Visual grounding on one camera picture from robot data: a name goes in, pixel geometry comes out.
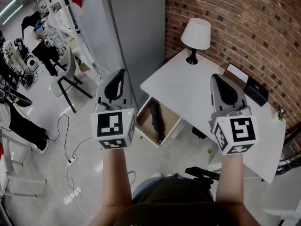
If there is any brown box with white card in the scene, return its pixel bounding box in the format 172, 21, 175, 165
222, 63, 249, 85

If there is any white cable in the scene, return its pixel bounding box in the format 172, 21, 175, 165
62, 137, 95, 219

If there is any person's right forearm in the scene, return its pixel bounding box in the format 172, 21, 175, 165
215, 153, 259, 226

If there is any black object under table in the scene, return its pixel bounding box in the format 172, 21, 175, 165
191, 126, 208, 140

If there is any person's left forearm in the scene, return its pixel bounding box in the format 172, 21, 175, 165
89, 147, 134, 226

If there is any black cable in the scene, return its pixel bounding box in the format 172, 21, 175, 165
46, 114, 71, 162

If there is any black box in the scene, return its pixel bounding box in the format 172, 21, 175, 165
243, 77, 269, 107

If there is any wooden drawer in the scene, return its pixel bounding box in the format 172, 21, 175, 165
135, 96, 183, 148

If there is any black metal rack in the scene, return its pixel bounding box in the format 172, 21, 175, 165
276, 125, 301, 177

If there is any grey metal cabinet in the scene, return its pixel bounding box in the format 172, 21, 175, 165
77, 0, 166, 108

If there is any white shade table lamp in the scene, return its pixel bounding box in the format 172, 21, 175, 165
180, 17, 212, 65

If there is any white shelf rack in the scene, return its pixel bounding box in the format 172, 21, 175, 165
37, 0, 104, 85

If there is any person's dark shirt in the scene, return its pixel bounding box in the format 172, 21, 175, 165
112, 173, 259, 226

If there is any white table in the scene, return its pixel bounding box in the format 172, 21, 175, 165
140, 48, 287, 185

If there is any black umbrella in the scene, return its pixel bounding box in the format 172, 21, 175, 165
150, 102, 166, 144

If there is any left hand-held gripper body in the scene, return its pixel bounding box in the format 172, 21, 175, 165
90, 68, 137, 150

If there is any white metal frame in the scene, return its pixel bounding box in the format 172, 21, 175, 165
0, 128, 48, 199

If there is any small potted flower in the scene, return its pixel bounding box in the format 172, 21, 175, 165
277, 106, 288, 122

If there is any grey chair with black legs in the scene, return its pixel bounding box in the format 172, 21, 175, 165
50, 46, 93, 114

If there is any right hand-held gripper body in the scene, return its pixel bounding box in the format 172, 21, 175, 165
207, 73, 259, 156

